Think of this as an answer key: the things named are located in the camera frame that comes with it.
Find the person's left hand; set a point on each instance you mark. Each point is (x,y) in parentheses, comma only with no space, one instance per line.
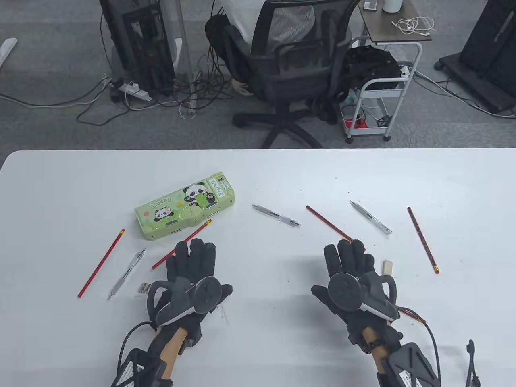
(193,262)

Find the person's right hand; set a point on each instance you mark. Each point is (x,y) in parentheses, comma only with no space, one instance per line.
(350,258)

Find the silver ballpoint pen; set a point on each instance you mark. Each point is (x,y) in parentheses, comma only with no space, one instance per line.
(371,217)
(276,215)

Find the green panda pencil case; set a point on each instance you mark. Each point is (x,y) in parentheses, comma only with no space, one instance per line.
(185,205)

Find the clear grey-grip pen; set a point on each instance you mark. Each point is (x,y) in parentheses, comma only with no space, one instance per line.
(125,274)

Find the person's right forearm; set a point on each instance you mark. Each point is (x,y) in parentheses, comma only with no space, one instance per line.
(373,358)

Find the person's left forearm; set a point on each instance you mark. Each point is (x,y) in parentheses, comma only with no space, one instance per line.
(173,344)

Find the red pencil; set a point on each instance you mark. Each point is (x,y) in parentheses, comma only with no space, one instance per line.
(100,264)
(326,221)
(422,240)
(415,317)
(193,235)

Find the black white hand controller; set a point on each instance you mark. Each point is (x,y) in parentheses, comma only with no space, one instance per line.
(207,294)
(342,290)

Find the white eraser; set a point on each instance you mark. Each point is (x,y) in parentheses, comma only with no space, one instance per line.
(387,267)

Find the small red container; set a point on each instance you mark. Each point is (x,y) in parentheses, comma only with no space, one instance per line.
(360,123)

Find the white rolling cart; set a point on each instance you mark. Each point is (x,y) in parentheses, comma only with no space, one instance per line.
(383,93)

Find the white power strip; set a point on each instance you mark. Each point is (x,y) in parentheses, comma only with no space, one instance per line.
(137,92)

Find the black mesh office chair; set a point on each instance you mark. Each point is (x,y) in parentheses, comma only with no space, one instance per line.
(290,80)

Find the black bag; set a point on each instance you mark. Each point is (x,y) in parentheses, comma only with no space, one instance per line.
(371,64)

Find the white power adapter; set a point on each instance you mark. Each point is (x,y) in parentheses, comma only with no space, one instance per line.
(404,71)

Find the black computer tower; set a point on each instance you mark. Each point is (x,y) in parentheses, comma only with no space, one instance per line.
(141,44)

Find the brown wooden side table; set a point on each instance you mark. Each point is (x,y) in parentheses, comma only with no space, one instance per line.
(387,30)

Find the grey metal desk leg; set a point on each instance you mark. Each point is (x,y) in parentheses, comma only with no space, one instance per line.
(179,24)

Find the small grey device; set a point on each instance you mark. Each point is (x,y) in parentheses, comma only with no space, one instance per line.
(371,5)

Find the white cup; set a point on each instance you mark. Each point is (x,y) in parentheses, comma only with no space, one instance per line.
(392,5)

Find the black wheeled stand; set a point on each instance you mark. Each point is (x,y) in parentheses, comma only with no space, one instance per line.
(487,40)

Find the white table foot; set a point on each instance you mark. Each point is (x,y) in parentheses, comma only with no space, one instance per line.
(7,48)

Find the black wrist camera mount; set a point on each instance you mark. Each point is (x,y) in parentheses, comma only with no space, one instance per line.
(139,369)
(409,367)

